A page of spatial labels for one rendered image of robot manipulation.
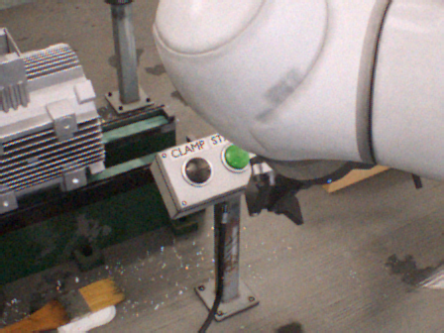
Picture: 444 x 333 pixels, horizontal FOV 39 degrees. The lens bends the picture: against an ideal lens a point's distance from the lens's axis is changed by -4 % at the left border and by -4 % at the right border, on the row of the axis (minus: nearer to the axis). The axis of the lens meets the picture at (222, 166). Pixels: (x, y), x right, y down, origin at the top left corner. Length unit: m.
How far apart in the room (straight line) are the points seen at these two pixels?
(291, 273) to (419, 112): 0.67
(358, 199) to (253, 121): 0.77
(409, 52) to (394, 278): 0.69
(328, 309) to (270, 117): 0.61
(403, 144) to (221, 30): 0.11
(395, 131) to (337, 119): 0.03
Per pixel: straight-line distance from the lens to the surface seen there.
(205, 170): 0.73
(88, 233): 0.99
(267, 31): 0.32
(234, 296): 0.93
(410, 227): 1.09
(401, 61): 0.34
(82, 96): 0.85
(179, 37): 0.33
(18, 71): 0.83
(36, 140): 0.85
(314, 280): 0.98
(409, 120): 0.34
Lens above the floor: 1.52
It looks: 39 degrees down
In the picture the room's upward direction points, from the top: straight up
